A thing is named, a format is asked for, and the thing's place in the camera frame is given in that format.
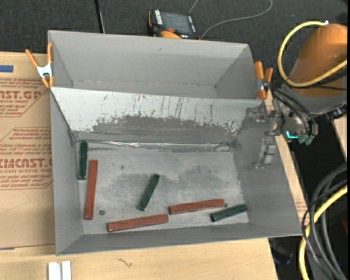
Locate red-brown flat block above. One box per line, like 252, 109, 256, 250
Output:
168, 198, 226, 216
106, 213, 170, 233
83, 159, 99, 221

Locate grey metal bin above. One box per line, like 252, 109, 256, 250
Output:
47, 30, 303, 256

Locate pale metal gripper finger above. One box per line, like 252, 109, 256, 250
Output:
245, 107, 270, 123
253, 138, 277, 169

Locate brown cardboard board red print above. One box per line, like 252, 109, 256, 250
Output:
0, 50, 310, 252

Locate dark green flat block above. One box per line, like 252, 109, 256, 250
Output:
136, 173, 161, 212
77, 141, 89, 181
210, 204, 249, 223

